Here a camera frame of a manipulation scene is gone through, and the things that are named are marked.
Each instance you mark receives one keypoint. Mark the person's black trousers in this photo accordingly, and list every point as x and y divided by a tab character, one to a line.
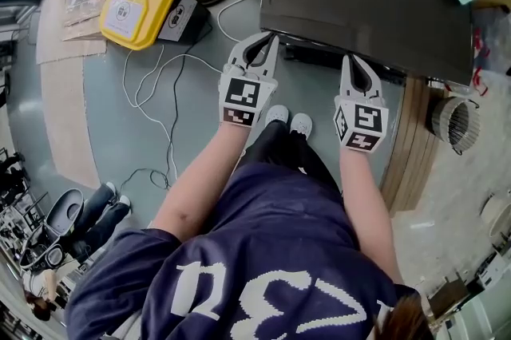
283	155

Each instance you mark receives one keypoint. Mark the brown cardboard box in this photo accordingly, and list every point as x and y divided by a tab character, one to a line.
81	3

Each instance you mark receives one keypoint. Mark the white round bowl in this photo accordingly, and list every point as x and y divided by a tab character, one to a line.
497	216

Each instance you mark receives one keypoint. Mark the person's right white shoe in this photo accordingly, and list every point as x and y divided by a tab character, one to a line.
301	125

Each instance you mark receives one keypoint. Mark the person's right forearm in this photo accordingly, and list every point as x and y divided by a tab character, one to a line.
371	210

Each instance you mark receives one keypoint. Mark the person's left forearm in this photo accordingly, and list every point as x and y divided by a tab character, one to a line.
199	186

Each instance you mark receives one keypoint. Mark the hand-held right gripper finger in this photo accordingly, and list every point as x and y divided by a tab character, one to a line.
373	81
345	77

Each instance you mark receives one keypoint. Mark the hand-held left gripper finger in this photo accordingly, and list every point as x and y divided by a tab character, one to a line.
270	59
238	51

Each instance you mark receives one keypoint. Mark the person's navy printed shirt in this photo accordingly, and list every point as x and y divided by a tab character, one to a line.
259	258

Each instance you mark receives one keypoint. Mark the person's white shoe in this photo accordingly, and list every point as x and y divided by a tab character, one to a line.
301	125
276	115

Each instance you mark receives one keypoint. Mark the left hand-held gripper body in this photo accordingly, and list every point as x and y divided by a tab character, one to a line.
243	99

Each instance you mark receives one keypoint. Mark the grey corrugated bucket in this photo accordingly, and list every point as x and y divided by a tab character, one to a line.
453	123

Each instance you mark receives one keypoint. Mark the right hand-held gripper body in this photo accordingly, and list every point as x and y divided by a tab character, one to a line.
361	123

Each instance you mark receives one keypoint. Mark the wooden plank platform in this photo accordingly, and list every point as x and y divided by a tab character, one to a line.
411	151

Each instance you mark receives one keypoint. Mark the person's left white shoe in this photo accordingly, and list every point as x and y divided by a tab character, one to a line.
276	115

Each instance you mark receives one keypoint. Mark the grey plastic basin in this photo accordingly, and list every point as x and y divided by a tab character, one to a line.
66	210

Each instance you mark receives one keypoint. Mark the yellow lid trash bin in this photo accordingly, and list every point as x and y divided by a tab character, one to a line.
135	5

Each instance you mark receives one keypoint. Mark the white red plastic bag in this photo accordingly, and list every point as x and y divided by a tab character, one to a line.
477	67

